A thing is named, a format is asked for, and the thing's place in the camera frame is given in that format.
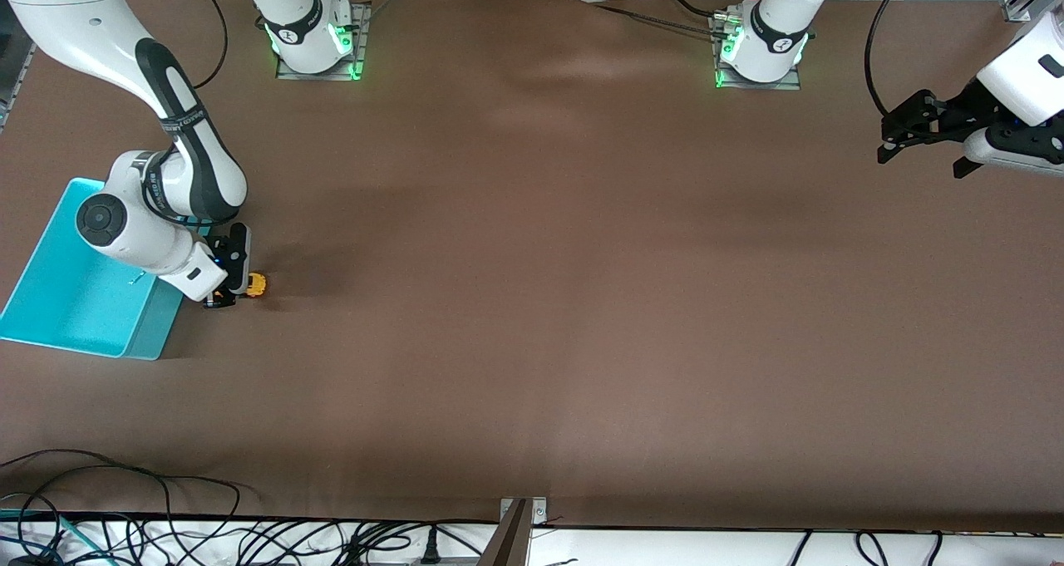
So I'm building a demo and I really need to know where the teal cable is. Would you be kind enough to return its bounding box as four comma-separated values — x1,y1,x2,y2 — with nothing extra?
0,509,117,566

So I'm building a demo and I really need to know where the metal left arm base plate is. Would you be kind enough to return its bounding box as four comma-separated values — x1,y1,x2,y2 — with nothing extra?
713,16,801,91

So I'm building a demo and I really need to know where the black braided cable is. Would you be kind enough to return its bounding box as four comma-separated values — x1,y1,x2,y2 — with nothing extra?
579,0,732,37

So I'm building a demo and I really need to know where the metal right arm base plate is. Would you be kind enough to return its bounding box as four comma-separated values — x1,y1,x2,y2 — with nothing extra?
276,1,372,81

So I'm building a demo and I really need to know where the silver table edge bracket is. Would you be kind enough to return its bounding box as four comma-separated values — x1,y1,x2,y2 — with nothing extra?
499,496,549,527

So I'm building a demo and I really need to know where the long black cable loop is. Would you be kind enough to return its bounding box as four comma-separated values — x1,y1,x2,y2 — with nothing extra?
0,450,263,521

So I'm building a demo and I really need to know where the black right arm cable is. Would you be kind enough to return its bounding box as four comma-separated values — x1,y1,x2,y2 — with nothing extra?
177,0,229,91

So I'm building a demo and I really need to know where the brown camera post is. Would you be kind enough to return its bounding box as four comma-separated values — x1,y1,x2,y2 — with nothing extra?
478,500,530,566

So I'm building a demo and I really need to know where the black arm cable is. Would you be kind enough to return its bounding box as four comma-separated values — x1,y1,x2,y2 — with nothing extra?
177,0,229,91
864,0,915,120

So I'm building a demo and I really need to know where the brown table cloth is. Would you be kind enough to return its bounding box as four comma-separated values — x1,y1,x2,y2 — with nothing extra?
0,0,1064,534

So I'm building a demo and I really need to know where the yellow beetle toy car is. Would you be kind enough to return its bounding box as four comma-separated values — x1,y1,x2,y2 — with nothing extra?
218,273,268,308

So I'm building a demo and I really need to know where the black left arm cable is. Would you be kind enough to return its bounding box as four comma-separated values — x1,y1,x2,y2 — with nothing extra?
864,0,915,120

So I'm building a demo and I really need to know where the teal plastic storage bin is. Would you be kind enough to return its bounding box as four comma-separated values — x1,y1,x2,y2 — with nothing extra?
0,177,213,361

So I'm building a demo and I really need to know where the black cable tangle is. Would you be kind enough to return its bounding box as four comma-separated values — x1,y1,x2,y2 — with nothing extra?
0,512,500,566

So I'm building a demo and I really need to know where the smooth black base cable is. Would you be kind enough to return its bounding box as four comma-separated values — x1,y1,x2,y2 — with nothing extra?
653,0,728,20

